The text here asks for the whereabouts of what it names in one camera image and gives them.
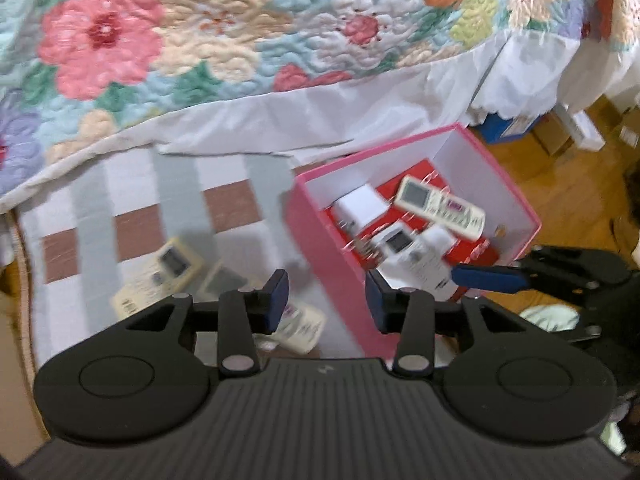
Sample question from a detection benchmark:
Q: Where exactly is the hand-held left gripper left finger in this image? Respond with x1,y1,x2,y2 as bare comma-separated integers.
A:
125,269,291,378

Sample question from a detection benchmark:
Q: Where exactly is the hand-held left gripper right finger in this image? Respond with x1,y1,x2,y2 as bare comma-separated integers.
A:
365,269,523,378

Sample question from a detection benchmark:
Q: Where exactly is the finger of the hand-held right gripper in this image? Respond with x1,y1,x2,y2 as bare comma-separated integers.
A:
451,265,535,295

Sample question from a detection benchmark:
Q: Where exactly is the cream remote pink button grey screen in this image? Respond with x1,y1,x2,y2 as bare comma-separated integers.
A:
200,262,327,355

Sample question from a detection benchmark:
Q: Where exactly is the white charger adapter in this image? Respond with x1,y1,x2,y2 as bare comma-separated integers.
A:
332,184,391,233
422,225,457,257

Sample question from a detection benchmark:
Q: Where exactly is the large cream remote pink button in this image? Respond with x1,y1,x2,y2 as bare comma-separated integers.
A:
394,175,487,241

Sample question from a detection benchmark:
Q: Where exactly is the pink cardboard box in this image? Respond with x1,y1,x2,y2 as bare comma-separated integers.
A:
285,122,543,361

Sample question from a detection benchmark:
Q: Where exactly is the yellowish cream remote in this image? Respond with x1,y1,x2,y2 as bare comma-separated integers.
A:
111,237,206,320

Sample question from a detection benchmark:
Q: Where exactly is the light green cloth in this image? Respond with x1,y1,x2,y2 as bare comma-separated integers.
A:
520,305,583,333

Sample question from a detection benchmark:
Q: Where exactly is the blue box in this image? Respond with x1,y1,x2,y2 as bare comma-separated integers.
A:
475,112,543,146

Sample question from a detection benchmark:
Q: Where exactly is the brown cardboard box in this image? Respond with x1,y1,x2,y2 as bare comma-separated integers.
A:
530,110,576,157
597,95,640,148

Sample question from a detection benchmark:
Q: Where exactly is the striped cloth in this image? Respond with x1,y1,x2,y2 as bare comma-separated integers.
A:
10,150,381,361

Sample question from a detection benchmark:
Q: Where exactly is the white box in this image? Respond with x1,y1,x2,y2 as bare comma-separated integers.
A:
557,105,606,152

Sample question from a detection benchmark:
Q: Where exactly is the white bed sheet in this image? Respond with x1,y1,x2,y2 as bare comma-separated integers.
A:
0,30,640,213

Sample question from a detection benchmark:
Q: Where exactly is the wooden furniture edge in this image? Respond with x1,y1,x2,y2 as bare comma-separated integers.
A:
0,210,51,461

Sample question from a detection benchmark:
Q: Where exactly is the floral quilt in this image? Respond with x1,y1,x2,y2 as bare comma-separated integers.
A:
0,0,640,201

